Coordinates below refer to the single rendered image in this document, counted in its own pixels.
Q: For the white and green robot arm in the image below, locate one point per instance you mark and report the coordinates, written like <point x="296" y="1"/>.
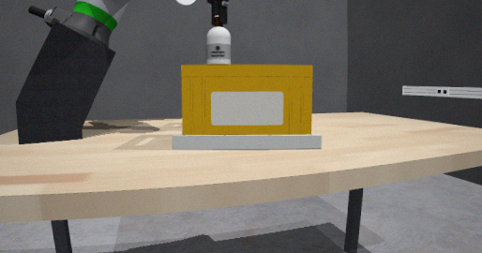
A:
<point x="94" y="19"/>

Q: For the yellow crate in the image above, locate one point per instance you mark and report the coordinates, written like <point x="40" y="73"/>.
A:
<point x="247" y="100"/>

